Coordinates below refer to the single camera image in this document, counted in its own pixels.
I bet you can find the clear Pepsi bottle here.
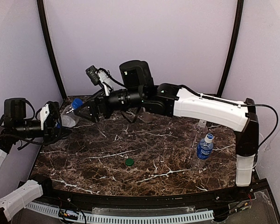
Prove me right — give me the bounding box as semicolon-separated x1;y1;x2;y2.
61;102;80;128

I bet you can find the green bottle cap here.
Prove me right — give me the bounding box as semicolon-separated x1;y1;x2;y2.
125;158;134;167

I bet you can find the clear bottle white cap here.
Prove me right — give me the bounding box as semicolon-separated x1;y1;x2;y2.
189;120;208;150

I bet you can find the blue bottle cap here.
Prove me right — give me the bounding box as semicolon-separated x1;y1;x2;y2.
71;98;83;110

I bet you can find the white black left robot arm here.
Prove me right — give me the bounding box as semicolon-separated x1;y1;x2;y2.
0;98;71;224

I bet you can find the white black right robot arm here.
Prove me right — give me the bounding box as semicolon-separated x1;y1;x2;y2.
74;60;261;187

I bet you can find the clear bottle blue label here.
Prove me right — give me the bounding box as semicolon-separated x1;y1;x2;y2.
190;133;214;170

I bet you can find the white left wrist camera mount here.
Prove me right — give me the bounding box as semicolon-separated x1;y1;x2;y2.
40;104;50;131

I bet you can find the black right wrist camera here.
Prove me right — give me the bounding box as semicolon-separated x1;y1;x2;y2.
85;65;114;96

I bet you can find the white slotted cable duct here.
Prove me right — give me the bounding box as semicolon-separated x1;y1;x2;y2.
26;202;214;224

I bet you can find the black left frame post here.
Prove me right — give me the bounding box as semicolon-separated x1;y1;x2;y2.
36;0;67;100

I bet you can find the black frame post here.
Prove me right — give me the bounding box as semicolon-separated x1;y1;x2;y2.
36;0;67;100
216;0;244;98

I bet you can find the black front table rail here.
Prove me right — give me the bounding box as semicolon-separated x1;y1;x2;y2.
37;179;271;216

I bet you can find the black table rail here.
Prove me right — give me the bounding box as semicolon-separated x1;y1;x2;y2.
37;179;271;216
216;94;252;161

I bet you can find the black right table rail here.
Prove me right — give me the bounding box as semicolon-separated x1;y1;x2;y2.
216;94;252;161

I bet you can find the black right frame post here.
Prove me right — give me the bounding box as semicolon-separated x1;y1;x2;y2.
216;0;244;98

